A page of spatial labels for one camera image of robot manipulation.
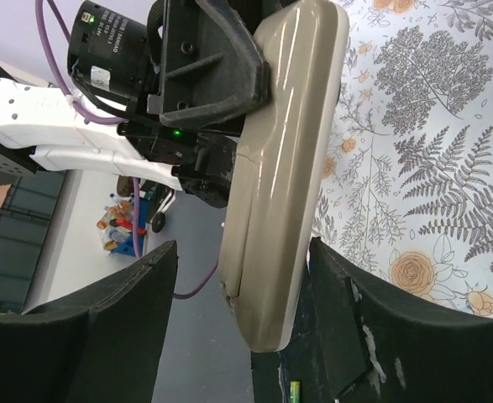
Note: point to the blue crate with bottles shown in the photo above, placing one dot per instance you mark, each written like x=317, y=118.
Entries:
x=116, y=225

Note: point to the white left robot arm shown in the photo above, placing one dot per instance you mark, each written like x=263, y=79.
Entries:
x=103, y=115

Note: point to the white air conditioner remote control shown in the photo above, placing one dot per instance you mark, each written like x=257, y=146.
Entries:
x=278, y=171

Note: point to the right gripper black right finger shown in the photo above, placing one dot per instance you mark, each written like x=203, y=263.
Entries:
x=382, y=344

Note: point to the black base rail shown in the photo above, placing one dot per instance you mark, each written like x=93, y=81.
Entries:
x=305, y=357

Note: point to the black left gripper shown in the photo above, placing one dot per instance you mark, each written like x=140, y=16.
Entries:
x=211, y=68

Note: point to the floral patterned table mat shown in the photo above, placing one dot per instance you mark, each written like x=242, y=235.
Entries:
x=407, y=191

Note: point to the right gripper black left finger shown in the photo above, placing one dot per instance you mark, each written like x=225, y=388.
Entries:
x=101, y=343

